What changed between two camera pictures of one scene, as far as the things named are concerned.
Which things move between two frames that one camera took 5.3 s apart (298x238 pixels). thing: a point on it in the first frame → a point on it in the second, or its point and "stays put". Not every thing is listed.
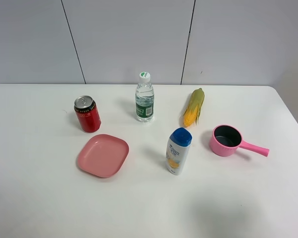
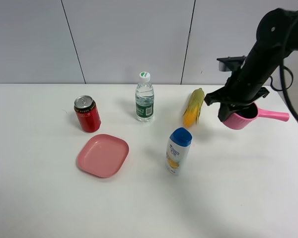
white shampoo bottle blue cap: [178, 151] stays put
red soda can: [88, 113] stays put
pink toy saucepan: [226, 139] → [236, 121]
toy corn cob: [192, 112] stays put
